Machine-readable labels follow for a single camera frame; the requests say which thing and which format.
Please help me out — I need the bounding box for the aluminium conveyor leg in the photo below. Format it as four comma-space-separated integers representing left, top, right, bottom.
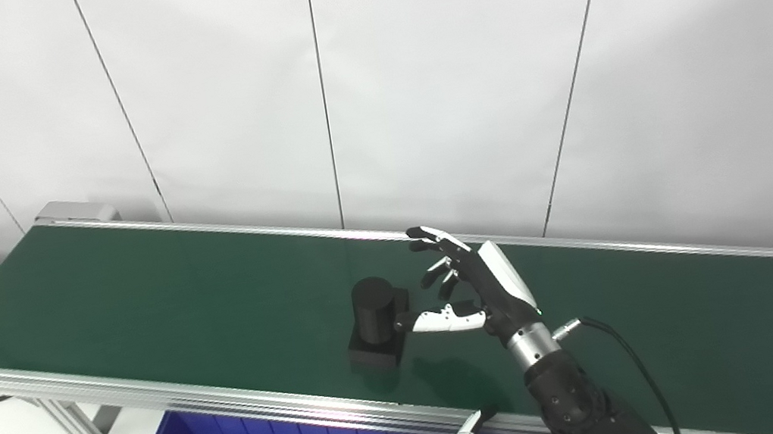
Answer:
23, 384, 124, 434

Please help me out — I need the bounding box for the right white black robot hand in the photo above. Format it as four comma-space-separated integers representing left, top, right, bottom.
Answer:
379, 209, 546, 361

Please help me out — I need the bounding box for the green conveyor belt aluminium frame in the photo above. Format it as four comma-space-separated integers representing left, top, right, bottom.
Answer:
0, 114, 773, 434

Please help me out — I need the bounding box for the black cylinder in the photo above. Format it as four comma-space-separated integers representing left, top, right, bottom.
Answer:
337, 271, 421, 375

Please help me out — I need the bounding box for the grey conveyor motor box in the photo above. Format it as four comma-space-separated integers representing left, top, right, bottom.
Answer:
33, 192, 121, 233

